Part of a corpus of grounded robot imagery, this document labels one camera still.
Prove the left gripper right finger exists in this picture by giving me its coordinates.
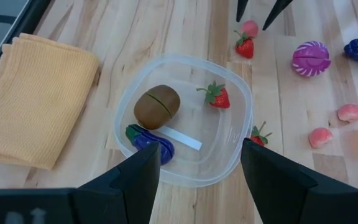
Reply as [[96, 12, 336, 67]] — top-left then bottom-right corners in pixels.
[[240, 138, 358, 224]]

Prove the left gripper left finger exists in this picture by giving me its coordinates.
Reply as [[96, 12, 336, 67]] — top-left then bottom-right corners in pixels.
[[72, 141, 162, 224]]

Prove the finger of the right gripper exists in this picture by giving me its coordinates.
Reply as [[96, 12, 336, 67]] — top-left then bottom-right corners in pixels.
[[236, 0, 249, 23], [262, 0, 294, 31]]

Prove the pink toy peach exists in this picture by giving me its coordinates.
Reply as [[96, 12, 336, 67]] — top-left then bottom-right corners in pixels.
[[308, 127, 334, 149], [240, 20, 260, 39], [337, 103, 358, 123]]

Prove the red toy strawberry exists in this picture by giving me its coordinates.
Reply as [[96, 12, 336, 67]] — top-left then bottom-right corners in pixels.
[[233, 29, 255, 59], [249, 121, 273, 147], [196, 80, 231, 110]]

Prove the purple toy eggplant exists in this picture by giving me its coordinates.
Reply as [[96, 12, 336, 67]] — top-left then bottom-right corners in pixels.
[[125, 123, 176, 166]]

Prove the purple toy cabbage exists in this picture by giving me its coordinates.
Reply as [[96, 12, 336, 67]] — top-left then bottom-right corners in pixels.
[[291, 40, 332, 78]]

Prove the brown toy kiwi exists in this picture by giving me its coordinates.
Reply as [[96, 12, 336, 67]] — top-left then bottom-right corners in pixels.
[[133, 84, 181, 131]]

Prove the clear plastic tupperware container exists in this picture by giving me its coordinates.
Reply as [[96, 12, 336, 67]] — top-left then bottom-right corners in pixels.
[[112, 53, 254, 189]]

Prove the white paper label strip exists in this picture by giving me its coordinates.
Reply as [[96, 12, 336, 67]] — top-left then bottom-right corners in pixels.
[[157, 124, 203, 151]]

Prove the folded yellow cloth towel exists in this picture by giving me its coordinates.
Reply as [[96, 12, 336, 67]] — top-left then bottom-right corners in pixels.
[[0, 32, 101, 171]]

